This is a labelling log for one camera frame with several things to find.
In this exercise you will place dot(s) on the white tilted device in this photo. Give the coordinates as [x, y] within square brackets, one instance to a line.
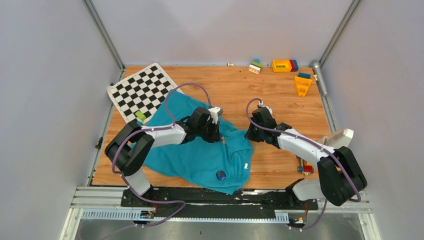
[338, 138]

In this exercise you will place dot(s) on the blue flat block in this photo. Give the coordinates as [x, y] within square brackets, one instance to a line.
[304, 75]

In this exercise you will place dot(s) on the white slotted cable duct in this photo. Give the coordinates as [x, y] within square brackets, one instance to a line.
[277, 217]

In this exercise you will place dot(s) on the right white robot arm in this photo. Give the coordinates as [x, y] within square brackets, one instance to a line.
[340, 179]

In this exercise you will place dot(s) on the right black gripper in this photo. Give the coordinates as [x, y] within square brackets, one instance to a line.
[250, 136]

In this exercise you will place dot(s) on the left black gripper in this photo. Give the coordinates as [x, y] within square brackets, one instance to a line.
[211, 139]

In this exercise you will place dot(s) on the yellow triangular toy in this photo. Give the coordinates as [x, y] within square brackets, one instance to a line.
[302, 85]

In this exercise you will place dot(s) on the white green blue block stack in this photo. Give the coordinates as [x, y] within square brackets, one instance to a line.
[255, 66]

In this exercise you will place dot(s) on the round blue badge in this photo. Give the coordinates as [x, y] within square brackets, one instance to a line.
[221, 175]

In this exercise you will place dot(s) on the red blue toy car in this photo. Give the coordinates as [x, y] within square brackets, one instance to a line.
[304, 167]

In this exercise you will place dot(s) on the lime green block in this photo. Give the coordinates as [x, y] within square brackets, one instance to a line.
[140, 116]

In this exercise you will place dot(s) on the red blue block pair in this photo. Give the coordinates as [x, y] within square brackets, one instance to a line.
[294, 65]

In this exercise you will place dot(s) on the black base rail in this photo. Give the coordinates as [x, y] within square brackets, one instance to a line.
[202, 202]

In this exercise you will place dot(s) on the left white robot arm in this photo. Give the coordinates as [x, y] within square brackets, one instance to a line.
[130, 147]

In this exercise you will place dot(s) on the teal t-shirt garment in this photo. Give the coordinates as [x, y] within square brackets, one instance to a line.
[198, 161]

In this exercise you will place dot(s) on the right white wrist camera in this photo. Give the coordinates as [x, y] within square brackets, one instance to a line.
[266, 107]

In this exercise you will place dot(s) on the black white checkerboard mat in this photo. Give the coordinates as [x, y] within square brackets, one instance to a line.
[142, 91]

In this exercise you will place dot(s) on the yellow toy box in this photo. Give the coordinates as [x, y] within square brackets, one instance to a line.
[281, 66]

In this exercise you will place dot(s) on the grey metal cylinder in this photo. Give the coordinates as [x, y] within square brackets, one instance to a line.
[316, 67]

